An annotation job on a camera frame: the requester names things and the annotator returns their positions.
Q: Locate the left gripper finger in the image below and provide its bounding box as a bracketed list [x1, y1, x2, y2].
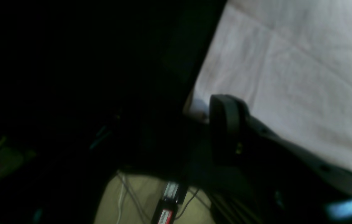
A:
[210, 95, 352, 199]

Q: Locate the pink T-shirt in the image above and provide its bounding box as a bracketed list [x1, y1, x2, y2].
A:
[184, 0, 352, 172]

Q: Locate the black table cloth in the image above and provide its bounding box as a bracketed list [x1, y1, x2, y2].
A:
[0, 0, 226, 224]

